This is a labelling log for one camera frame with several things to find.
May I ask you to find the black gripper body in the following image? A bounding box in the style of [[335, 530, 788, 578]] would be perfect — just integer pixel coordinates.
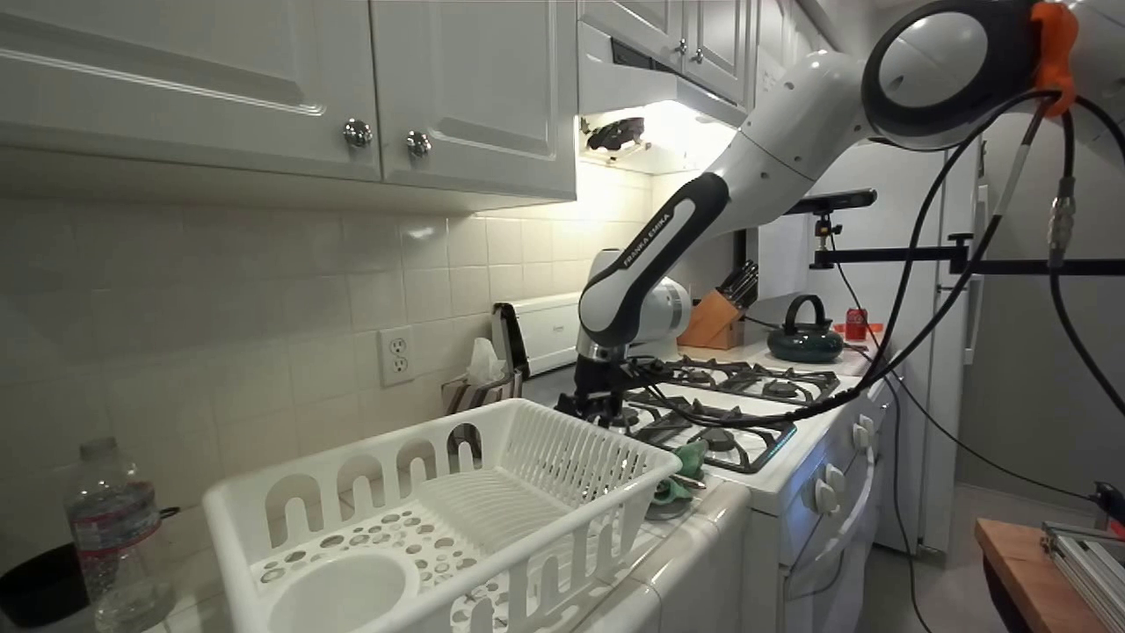
[[571, 346, 631, 404]]

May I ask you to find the green cloth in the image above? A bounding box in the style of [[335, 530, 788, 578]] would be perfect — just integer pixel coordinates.
[[646, 435, 713, 522]]

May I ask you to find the wooden knife block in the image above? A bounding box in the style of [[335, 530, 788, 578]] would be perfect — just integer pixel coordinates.
[[675, 256, 761, 353]]

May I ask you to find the white plastic dish rack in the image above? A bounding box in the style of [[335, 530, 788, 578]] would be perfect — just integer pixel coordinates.
[[201, 395, 684, 633]]

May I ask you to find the black kettle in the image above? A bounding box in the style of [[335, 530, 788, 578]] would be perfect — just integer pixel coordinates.
[[761, 293, 846, 367]]

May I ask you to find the white gas stove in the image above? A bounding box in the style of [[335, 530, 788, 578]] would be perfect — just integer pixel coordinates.
[[513, 289, 898, 633]]

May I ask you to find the small black device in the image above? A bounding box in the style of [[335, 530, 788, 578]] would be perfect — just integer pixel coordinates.
[[584, 113, 646, 155]]

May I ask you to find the white range hood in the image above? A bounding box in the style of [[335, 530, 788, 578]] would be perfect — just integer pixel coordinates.
[[577, 17, 802, 179]]

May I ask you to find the white upper kitchen cabinet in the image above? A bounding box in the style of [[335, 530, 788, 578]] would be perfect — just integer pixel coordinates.
[[577, 0, 821, 116], [0, 0, 584, 216]]

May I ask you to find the white refrigerator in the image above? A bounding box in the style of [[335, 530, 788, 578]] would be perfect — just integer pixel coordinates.
[[757, 126, 993, 560]]

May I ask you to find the wooden table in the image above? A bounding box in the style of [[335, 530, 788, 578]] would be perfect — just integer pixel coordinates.
[[970, 514, 1125, 633]]

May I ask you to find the clear plastic water bottle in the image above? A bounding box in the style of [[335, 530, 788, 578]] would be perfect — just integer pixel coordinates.
[[62, 433, 169, 633]]

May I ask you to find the black boom pole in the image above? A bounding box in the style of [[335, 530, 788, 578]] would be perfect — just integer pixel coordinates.
[[803, 233, 1125, 281]]

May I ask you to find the black pan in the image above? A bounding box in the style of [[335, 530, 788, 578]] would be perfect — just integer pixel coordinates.
[[0, 503, 185, 633]]

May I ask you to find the white wall outlet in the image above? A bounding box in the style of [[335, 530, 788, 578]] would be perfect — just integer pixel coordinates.
[[373, 324, 420, 391]]

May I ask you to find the black camera on stand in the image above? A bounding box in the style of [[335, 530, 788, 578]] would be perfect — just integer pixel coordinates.
[[788, 186, 881, 222]]

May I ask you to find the long black cable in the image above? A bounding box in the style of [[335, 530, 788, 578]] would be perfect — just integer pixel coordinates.
[[1045, 104, 1125, 418], [619, 86, 1058, 435]]

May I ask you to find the thin black cable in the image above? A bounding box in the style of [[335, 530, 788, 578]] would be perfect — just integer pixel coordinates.
[[881, 372, 1110, 506]]

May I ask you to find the grey metal frame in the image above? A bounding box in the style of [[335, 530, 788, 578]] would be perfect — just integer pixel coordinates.
[[1035, 519, 1125, 631]]

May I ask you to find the orange cable clip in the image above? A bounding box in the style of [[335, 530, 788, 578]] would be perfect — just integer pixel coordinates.
[[1026, 0, 1081, 120]]

